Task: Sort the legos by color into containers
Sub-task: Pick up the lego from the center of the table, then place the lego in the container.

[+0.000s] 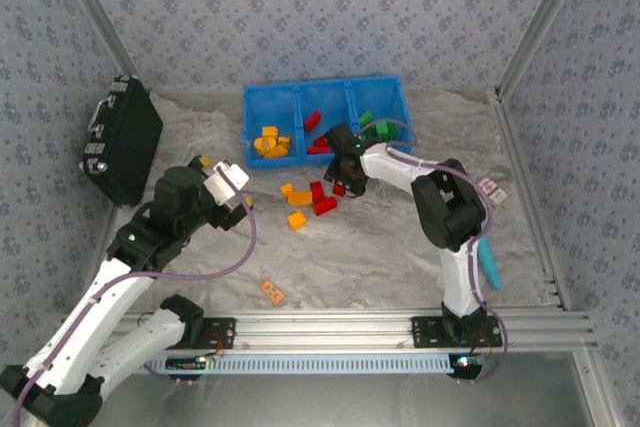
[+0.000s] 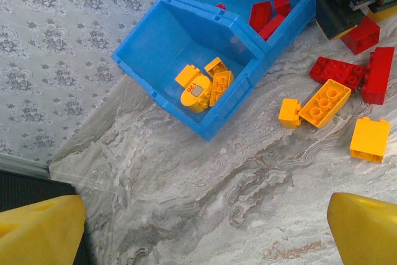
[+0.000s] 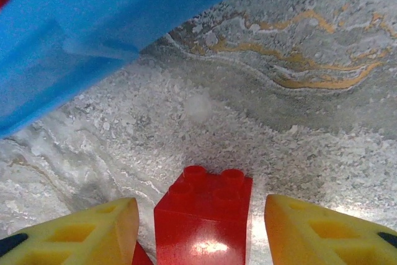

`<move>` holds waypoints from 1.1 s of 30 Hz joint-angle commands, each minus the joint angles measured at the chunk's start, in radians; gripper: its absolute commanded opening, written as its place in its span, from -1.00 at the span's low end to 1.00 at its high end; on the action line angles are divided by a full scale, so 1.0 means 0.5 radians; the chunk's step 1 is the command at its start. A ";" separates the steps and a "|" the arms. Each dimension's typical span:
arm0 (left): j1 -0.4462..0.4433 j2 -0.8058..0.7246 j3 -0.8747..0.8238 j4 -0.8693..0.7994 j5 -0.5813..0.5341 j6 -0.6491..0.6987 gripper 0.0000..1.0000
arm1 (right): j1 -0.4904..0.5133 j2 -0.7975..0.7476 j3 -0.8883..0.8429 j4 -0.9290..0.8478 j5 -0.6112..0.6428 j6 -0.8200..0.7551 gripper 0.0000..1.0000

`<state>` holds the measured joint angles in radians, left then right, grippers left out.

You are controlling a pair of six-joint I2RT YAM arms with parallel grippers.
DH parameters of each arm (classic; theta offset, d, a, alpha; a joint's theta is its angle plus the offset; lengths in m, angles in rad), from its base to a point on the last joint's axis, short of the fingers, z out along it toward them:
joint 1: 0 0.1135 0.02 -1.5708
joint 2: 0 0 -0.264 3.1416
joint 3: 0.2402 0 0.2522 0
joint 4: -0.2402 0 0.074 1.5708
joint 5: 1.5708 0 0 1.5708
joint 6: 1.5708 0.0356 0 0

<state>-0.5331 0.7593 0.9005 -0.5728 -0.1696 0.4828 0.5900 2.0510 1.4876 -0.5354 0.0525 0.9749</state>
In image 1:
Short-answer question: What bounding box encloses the black hard case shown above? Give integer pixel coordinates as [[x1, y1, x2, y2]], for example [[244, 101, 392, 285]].
[[78, 74, 165, 208]]

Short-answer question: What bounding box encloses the blue three-compartment bin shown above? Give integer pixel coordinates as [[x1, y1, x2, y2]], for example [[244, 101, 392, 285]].
[[241, 75, 415, 172]]

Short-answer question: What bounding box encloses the wooden tiger domino block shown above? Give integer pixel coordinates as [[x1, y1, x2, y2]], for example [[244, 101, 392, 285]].
[[259, 280, 285, 302]]

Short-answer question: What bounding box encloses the wooden picture domino block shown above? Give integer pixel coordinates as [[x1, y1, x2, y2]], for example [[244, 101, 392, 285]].
[[479, 175, 508, 207]]

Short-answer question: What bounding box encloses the cyan plastic tool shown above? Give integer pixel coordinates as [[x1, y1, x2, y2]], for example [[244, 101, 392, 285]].
[[476, 235, 503, 291]]

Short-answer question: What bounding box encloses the small circuit board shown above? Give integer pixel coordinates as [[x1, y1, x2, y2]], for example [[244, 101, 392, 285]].
[[166, 355, 208, 372], [448, 353, 485, 377]]

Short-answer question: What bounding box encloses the grey metal panel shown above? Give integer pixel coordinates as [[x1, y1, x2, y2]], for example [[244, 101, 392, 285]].
[[99, 351, 596, 427]]

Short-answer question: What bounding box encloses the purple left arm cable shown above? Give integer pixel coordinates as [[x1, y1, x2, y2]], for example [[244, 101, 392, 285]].
[[12, 186, 259, 427]]

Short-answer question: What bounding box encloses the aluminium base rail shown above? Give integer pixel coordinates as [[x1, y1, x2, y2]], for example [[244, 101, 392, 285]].
[[52, 309, 600, 352]]

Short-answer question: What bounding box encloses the slotted cable duct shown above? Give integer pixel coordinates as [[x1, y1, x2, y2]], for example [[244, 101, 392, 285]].
[[144, 352, 454, 374]]

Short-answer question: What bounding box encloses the aluminium frame post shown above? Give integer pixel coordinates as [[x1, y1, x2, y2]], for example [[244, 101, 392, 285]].
[[496, 0, 599, 93], [49, 0, 141, 79]]

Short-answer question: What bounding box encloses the aluminium frame bar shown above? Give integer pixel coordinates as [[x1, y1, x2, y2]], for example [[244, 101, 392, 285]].
[[574, 349, 619, 427]]

